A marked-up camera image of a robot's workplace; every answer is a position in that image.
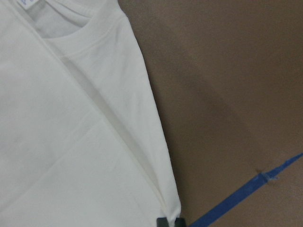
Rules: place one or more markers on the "white long-sleeve printed shirt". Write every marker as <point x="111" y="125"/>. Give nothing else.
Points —
<point x="81" y="142"/>

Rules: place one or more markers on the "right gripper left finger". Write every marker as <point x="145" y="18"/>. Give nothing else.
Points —
<point x="162" y="221"/>

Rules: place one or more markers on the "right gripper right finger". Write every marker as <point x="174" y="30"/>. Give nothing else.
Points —
<point x="179" y="221"/>

